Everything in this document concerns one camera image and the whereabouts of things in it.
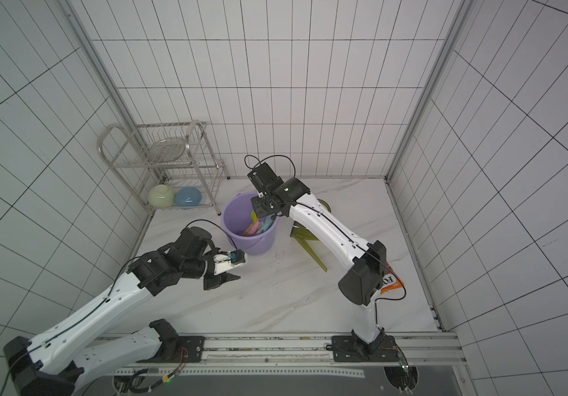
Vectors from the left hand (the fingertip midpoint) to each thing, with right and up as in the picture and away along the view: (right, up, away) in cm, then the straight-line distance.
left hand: (229, 272), depth 73 cm
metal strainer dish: (-30, +41, +22) cm, 55 cm away
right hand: (+6, +19, +6) cm, 21 cm away
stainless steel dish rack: (-39, +38, +42) cm, 69 cm away
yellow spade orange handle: (+6, +16, +10) cm, 20 cm away
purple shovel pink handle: (+5, +11, +15) cm, 19 cm away
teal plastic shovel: (+11, +14, +11) cm, 21 cm away
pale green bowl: (-35, +23, +28) cm, 50 cm away
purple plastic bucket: (-2, +15, +19) cm, 24 cm away
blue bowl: (-25, +23, +31) cm, 46 cm away
